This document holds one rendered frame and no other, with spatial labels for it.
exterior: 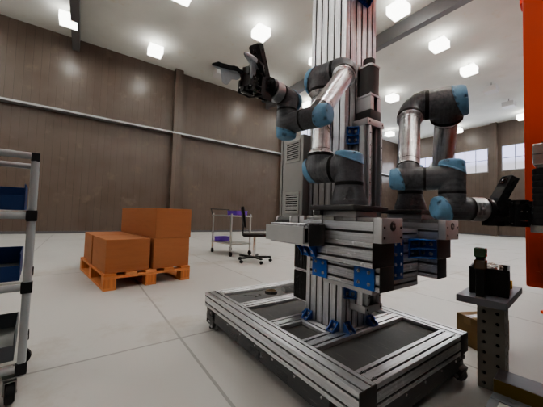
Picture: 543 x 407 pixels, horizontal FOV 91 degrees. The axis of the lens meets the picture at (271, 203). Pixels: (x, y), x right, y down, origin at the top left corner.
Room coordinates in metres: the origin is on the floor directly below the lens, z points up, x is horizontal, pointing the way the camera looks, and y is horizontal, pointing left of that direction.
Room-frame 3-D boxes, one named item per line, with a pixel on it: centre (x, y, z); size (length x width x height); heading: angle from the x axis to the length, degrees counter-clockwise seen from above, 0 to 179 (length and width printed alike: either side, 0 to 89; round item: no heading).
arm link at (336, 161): (1.12, -0.31, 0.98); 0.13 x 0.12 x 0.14; 50
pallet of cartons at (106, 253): (3.36, 1.71, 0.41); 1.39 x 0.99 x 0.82; 48
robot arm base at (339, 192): (1.12, -0.32, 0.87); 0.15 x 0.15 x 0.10
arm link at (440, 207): (0.85, -0.57, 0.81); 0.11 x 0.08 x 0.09; 85
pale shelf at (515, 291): (1.28, -1.04, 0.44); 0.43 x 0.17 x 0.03; 131
